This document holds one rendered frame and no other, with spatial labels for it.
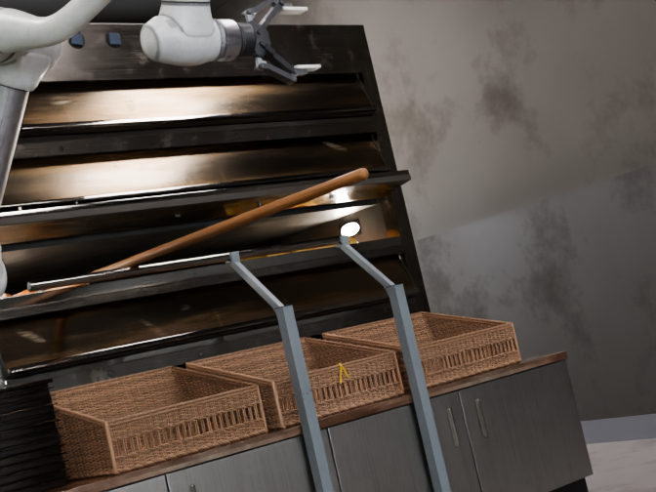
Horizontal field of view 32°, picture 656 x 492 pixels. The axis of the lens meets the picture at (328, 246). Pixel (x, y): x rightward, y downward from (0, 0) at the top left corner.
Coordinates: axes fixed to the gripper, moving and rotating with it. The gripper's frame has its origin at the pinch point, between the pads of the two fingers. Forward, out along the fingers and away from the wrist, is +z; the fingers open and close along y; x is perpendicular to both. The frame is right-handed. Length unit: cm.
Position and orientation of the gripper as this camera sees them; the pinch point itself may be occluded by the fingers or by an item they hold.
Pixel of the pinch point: (307, 39)
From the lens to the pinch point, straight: 261.4
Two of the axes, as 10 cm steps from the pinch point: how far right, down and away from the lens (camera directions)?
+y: 2.2, 9.7, -0.9
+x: 5.9, -2.0, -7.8
